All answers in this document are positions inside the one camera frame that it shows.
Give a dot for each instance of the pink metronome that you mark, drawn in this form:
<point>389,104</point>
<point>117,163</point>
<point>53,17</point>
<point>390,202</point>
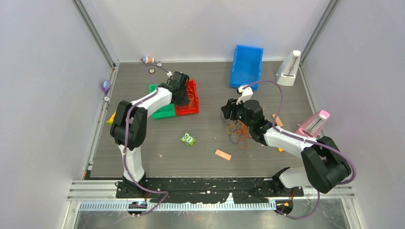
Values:
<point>313,125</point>

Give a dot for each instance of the blue plastic bin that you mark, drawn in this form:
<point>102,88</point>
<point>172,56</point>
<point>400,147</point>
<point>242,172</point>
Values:
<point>247,65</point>

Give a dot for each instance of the purple round toy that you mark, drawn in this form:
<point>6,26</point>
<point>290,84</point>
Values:
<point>106,86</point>

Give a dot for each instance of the green frog toy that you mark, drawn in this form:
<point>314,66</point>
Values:
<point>188,139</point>

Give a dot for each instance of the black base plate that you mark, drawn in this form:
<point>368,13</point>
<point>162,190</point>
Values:
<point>206,190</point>

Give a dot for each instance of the wooden block front centre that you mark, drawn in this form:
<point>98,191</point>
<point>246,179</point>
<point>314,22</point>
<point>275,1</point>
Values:
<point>223,154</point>

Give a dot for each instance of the small clown figurine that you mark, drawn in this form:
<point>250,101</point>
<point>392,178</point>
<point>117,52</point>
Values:
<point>147,60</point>

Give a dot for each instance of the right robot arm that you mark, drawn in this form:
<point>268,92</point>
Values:
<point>324,167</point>

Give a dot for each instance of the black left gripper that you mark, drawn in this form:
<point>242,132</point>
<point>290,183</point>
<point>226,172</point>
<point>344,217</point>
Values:
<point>186,100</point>

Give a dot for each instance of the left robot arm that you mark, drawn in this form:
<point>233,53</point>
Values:
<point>129,128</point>

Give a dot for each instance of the red plastic bin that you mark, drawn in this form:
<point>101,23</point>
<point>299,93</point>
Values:
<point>193,106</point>

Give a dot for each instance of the green plastic bin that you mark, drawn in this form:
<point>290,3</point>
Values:
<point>163,112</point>

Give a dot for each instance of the yellow triangle toy left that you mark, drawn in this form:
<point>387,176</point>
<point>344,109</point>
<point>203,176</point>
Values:
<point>111,119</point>

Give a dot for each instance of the white metronome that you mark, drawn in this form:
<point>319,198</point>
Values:
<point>287,72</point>

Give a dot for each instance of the wooden block near right arm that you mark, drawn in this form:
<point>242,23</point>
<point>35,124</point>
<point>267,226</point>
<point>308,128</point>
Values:
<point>277,120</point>

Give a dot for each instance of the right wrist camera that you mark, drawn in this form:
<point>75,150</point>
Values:
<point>245,93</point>

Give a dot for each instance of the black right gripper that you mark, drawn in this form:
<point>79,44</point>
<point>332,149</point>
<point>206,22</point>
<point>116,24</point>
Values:
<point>227,110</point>

